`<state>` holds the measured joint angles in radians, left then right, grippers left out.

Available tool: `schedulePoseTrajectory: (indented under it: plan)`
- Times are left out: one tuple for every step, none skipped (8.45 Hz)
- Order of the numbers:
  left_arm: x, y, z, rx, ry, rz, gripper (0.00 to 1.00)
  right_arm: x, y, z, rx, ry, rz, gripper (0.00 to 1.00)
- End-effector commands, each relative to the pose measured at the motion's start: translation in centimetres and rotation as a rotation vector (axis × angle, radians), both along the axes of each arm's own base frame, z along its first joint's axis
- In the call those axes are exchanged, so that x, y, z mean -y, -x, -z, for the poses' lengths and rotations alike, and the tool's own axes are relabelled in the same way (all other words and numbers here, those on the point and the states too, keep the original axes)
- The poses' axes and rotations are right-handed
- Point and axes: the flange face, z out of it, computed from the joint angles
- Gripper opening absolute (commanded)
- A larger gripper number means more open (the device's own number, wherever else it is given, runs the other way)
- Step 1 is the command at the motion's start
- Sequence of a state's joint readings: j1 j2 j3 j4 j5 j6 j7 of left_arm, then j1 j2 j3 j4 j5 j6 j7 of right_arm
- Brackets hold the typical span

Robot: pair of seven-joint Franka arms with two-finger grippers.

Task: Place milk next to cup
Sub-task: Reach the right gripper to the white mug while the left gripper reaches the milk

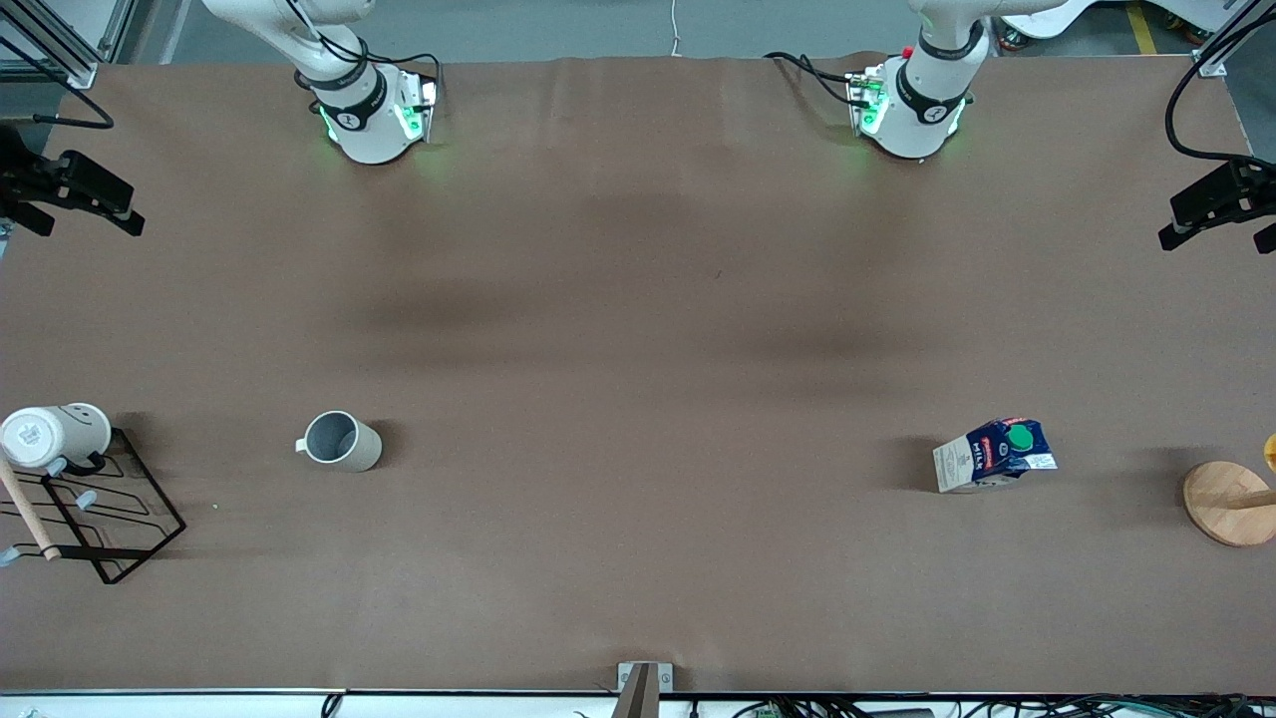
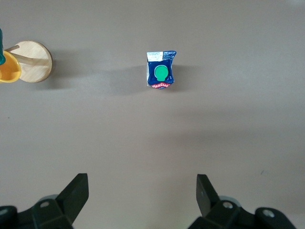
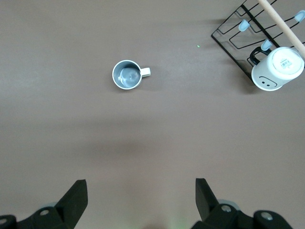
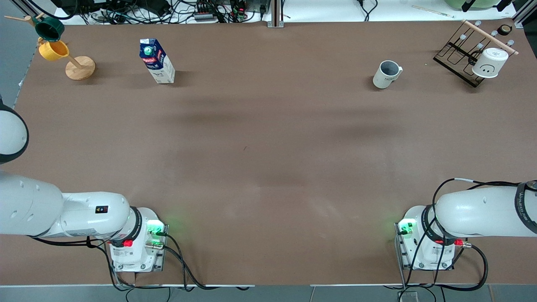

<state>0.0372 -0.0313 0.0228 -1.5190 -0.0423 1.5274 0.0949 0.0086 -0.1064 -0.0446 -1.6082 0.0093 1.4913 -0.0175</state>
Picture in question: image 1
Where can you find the blue white milk carton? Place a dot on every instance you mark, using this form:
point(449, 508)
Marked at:
point(992, 457)

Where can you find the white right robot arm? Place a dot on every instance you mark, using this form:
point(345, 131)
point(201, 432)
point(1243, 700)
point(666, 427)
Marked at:
point(364, 125)

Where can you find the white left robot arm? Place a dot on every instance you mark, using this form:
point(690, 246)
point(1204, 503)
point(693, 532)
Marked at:
point(922, 115)

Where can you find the white mug with face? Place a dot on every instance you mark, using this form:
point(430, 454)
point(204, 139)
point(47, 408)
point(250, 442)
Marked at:
point(55, 431)

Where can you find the yellow object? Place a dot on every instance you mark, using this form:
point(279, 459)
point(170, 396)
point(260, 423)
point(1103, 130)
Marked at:
point(1271, 452)

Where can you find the white rounded equipment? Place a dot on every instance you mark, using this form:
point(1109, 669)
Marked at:
point(1047, 18)

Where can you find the round wooden stand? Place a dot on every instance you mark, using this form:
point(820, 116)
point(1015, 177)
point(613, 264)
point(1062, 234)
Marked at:
point(1226, 504)

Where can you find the wooden stick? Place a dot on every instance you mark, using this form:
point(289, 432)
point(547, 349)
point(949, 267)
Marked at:
point(30, 519)

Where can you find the aluminium frame profile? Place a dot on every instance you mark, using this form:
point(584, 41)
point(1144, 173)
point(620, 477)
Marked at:
point(1231, 40)
point(55, 45)

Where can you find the grey metal camera mount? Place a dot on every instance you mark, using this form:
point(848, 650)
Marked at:
point(644, 683)

